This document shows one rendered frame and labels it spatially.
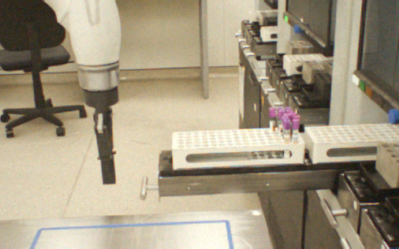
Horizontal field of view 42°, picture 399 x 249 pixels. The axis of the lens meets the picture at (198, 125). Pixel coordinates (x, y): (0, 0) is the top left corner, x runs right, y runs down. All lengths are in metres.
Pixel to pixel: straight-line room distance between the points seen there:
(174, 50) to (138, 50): 0.32
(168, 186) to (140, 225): 0.23
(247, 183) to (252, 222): 0.23
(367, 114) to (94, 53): 0.67
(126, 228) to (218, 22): 3.83
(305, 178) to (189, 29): 3.59
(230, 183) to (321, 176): 0.20
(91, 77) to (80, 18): 0.12
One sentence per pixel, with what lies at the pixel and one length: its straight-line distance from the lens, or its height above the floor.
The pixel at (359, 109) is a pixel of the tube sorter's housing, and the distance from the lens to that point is 1.34.
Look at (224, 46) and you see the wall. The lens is 4.75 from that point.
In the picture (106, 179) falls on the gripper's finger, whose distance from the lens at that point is 1.25.
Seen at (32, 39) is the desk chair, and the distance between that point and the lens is 3.51.
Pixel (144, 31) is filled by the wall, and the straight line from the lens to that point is 4.71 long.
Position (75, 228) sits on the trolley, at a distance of 0.99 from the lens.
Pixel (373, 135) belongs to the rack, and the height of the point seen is 0.86.
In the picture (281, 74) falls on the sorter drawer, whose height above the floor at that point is 0.82.
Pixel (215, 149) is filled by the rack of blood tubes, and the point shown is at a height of 0.86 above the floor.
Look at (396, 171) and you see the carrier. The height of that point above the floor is 0.86.
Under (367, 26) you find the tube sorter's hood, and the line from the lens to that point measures 1.24.
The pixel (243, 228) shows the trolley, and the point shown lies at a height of 0.82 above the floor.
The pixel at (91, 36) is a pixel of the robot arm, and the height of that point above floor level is 1.12.
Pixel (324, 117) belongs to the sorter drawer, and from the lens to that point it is 1.60.
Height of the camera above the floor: 1.34
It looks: 21 degrees down
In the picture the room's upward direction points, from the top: 2 degrees counter-clockwise
